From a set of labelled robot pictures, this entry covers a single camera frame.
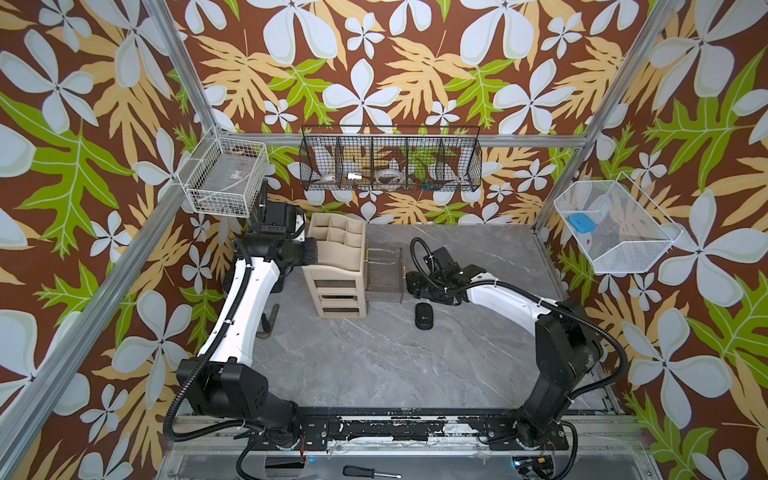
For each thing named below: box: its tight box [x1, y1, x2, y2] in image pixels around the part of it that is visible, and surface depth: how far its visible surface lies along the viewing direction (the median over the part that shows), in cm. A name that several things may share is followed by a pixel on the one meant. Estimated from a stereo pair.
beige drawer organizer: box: [302, 213, 367, 319], surface depth 84 cm
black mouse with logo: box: [414, 302, 434, 331], surface depth 95 cm
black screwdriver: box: [343, 465, 402, 479], surface depth 70 cm
